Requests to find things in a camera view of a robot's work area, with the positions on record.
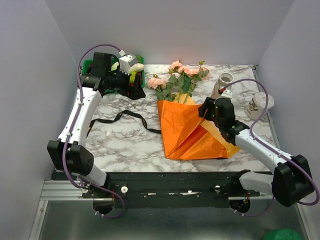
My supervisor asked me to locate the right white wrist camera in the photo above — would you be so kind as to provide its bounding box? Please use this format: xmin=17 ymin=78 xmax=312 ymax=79
xmin=217 ymin=87 xmax=233 ymax=100

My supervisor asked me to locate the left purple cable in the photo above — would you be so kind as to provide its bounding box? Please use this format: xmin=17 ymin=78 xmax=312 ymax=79
xmin=61 ymin=44 xmax=126 ymax=218

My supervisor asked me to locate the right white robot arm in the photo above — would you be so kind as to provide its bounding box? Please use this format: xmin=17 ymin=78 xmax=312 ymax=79
xmin=198 ymin=97 xmax=317 ymax=207

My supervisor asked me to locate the pink rose stem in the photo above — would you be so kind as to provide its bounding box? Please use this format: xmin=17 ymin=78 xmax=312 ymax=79
xmin=169 ymin=60 xmax=201 ymax=103
xmin=147 ymin=74 xmax=170 ymax=101
xmin=166 ymin=73 xmax=185 ymax=102
xmin=183 ymin=60 xmax=210 ymax=104

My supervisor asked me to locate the green lime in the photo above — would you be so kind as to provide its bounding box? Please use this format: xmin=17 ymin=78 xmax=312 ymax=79
xmin=129 ymin=71 xmax=139 ymax=85

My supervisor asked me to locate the aluminium frame bar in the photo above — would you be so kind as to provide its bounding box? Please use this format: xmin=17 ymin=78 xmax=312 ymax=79
xmin=28 ymin=179 xmax=87 ymax=240

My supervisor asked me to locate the green cabbage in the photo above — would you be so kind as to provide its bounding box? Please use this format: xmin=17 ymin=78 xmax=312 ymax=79
xmin=111 ymin=62 xmax=120 ymax=71

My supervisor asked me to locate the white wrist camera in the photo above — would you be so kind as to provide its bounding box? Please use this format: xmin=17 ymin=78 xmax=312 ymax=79
xmin=217 ymin=87 xmax=233 ymax=100
xmin=119 ymin=54 xmax=139 ymax=75

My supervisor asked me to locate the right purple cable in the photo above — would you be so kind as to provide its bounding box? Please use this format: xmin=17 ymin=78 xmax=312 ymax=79
xmin=219 ymin=78 xmax=320 ymax=217

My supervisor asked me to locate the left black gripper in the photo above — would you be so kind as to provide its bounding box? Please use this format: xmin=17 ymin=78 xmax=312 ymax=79
xmin=105 ymin=66 xmax=146 ymax=100

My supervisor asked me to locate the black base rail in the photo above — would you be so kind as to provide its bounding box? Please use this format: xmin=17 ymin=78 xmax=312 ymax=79
xmin=51 ymin=169 xmax=276 ymax=210

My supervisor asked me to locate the white cup with drawing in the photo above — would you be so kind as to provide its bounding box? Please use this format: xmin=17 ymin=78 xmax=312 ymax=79
xmin=244 ymin=92 xmax=267 ymax=120

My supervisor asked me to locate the green object bottom corner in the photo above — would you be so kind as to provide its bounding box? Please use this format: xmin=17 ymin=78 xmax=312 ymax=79
xmin=261 ymin=228 xmax=304 ymax=240

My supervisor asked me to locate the white ribbed vase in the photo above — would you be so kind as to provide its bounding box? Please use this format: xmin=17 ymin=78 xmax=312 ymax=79
xmin=211 ymin=72 xmax=234 ymax=99

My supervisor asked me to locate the red chili pepper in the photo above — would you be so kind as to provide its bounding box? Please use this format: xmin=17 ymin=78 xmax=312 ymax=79
xmin=137 ymin=71 xmax=145 ymax=88

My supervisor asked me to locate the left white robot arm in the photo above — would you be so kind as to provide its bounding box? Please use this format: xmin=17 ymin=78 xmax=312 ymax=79
xmin=47 ymin=52 xmax=146 ymax=198

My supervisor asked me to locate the white radish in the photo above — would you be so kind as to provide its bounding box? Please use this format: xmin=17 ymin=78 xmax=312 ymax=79
xmin=130 ymin=63 xmax=145 ymax=73

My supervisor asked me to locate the green bell pepper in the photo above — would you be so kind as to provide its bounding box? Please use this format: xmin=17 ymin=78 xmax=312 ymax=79
xmin=136 ymin=55 xmax=144 ymax=64

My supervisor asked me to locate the orange wrapping paper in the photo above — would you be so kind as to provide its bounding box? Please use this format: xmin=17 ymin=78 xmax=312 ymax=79
xmin=157 ymin=94 xmax=240 ymax=161

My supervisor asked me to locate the black ribbon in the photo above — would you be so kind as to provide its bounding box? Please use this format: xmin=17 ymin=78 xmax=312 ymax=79
xmin=86 ymin=109 xmax=162 ymax=138

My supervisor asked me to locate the green plastic crate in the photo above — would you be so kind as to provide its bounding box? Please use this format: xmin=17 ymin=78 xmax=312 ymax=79
xmin=79 ymin=55 xmax=146 ymax=95

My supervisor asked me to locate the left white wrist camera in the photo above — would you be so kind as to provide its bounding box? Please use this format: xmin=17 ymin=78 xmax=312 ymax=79
xmin=119 ymin=54 xmax=139 ymax=75

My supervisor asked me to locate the purple cable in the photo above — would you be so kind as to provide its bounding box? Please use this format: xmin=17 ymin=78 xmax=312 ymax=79
xmin=61 ymin=44 xmax=126 ymax=218
xmin=219 ymin=78 xmax=320 ymax=217

